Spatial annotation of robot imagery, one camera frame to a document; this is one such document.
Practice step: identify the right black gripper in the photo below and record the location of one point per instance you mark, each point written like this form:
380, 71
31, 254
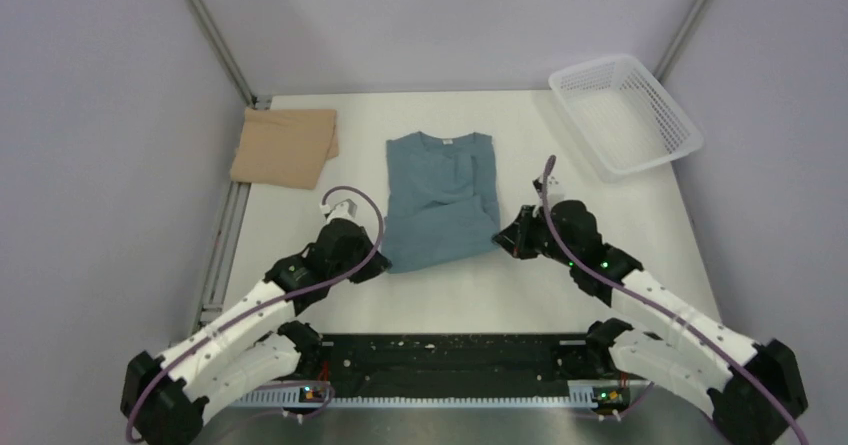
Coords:
516, 237

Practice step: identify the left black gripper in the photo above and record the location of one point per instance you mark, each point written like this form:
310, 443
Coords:
375, 267

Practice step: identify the blue-grey t-shirt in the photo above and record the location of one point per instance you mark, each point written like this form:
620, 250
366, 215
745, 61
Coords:
443, 204

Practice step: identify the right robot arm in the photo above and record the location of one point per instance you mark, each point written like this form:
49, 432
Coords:
752, 392

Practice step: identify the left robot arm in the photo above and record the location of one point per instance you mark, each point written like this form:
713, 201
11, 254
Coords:
168, 398

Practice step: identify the folded tan t-shirt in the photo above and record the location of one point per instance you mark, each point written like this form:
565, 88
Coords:
287, 148

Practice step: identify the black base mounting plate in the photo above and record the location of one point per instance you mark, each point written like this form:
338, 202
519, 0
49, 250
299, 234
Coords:
442, 366

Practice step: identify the white plastic mesh basket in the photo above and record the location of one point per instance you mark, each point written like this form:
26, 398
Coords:
626, 121

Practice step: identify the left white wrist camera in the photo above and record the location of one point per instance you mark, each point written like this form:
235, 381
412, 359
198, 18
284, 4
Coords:
345, 209

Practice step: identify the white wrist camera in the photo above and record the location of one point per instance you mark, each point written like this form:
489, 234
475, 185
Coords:
345, 209
547, 186

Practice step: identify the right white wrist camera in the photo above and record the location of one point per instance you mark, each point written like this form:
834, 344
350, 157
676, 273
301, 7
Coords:
547, 186

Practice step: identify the left side aluminium rail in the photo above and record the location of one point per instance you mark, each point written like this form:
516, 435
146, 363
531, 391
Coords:
217, 271

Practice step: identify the white cable duct strip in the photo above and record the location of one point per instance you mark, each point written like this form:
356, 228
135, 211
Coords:
580, 396

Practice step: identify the left rear aluminium post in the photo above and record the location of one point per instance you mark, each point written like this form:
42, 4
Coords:
221, 50

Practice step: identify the aluminium post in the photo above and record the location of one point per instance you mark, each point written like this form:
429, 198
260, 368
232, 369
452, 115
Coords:
221, 50
680, 39

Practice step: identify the right rear aluminium post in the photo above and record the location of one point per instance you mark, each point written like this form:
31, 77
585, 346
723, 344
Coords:
680, 39

